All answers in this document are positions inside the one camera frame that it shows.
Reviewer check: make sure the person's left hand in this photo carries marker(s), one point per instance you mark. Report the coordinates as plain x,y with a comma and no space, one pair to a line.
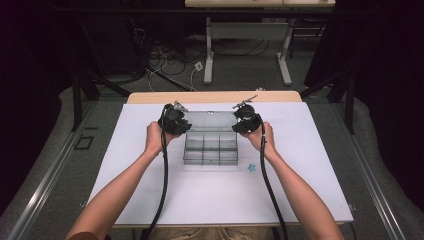
154,138

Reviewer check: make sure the teal star hair clip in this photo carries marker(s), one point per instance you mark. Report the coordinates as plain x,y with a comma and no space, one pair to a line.
251,167

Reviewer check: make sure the black metal stand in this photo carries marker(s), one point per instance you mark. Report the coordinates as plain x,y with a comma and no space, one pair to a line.
349,100
77,100

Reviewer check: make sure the wooden table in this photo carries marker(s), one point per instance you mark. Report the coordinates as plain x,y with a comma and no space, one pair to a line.
213,97

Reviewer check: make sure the white desk with metal legs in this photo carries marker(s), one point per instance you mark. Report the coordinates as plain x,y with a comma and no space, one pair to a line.
246,31

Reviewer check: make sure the person's right hand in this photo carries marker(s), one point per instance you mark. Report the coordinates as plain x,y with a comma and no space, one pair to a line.
268,140

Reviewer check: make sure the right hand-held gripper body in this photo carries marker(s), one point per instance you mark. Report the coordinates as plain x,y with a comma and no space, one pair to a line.
248,120

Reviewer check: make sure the white power adapter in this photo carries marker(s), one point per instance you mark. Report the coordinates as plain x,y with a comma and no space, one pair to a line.
198,65

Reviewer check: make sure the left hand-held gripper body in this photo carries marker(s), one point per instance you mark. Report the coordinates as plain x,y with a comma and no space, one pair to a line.
173,120

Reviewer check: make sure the black curtain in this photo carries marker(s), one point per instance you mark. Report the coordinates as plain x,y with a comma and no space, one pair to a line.
390,83
30,83

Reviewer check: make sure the clear plastic compartment box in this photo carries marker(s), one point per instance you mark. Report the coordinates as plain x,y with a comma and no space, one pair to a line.
210,146

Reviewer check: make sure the metal floor rail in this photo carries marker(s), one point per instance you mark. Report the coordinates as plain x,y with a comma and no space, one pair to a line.
43,186
373,183

